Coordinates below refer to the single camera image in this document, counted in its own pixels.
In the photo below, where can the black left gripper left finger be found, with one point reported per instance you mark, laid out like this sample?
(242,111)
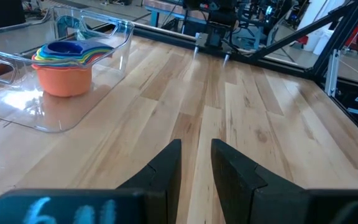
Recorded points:
(166,186)

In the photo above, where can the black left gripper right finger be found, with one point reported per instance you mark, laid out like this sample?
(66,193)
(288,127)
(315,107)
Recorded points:
(241,193)

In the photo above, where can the orange measuring cup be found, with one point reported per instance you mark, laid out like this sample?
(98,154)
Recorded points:
(61,81)

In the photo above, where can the yellow measuring cup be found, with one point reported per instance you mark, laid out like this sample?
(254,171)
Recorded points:
(67,63)

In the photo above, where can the red measuring cup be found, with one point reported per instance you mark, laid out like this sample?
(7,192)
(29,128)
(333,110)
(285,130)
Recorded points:
(64,65)

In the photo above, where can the teal measuring cup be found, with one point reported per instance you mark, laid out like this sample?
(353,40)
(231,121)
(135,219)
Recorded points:
(73,57)

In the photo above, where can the purple measuring cup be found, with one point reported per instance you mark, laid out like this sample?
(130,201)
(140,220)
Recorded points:
(64,48)

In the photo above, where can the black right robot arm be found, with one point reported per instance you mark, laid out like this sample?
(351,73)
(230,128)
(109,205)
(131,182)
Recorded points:
(216,21)

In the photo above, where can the clear plastic basket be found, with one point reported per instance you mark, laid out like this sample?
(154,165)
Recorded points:
(73,112)

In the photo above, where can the blue metal table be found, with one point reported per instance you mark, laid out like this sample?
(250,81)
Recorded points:
(154,12)

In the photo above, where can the white column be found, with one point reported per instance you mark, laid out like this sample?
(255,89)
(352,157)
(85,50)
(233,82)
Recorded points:
(315,31)

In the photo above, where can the silver upright bracket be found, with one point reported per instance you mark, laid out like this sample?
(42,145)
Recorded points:
(332,74)

